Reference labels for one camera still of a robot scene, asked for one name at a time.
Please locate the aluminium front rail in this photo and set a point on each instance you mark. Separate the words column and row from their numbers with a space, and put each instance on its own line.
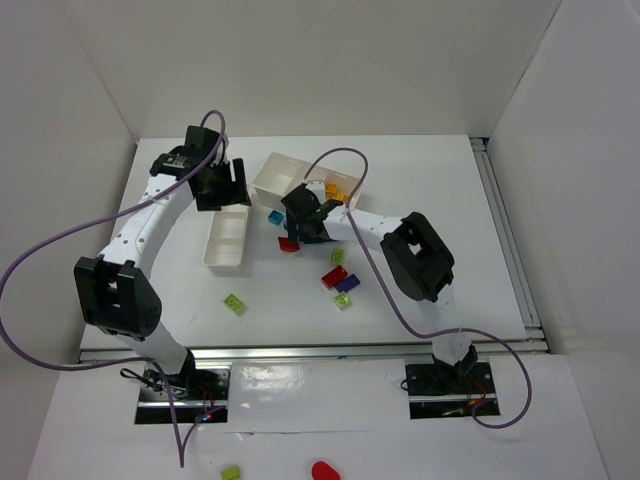
column 529, row 346

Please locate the red rounded foreground piece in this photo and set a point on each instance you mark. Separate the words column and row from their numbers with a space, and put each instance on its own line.
column 321, row 470

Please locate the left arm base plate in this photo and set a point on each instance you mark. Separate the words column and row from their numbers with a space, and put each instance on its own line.
column 206, row 398

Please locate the aluminium rail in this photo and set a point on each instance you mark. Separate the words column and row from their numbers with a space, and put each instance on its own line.
column 524, row 297
column 529, row 346

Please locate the lime brick in pile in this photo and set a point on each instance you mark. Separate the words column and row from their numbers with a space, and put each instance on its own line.
column 337, row 256

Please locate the lime brick below purple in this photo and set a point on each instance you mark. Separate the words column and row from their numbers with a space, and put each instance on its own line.
column 342, row 301

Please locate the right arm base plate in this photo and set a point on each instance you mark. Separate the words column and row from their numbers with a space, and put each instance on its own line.
column 429, row 397

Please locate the red brick by purple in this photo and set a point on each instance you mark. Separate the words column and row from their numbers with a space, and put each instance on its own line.
column 334, row 276

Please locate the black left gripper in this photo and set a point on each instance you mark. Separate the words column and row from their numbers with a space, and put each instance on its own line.
column 226, row 185

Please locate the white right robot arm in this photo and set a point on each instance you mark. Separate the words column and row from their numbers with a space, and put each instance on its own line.
column 420, row 264

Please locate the red brick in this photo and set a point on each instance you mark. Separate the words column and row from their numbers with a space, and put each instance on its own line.
column 334, row 276
column 288, row 246

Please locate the small teal square brick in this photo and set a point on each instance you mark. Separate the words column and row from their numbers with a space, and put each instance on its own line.
column 275, row 217

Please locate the lone lime brick front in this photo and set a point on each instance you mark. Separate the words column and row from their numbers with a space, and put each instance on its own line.
column 234, row 304

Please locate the wide white divided bin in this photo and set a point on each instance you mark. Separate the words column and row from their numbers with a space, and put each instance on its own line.
column 280, row 174

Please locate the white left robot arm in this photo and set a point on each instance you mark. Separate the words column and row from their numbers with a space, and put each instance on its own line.
column 114, row 287

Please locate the aluminium right side rail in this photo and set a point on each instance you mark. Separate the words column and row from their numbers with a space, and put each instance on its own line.
column 524, row 297

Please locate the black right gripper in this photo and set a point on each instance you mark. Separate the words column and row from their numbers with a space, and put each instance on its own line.
column 304, row 222

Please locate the narrow white divided tray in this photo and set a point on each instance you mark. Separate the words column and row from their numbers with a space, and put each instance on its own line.
column 225, row 247

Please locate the yellow curved striped brick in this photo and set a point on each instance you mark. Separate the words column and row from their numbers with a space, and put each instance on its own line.
column 333, row 192

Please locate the lime brick on foreground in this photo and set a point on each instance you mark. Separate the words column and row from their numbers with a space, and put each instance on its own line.
column 230, row 473

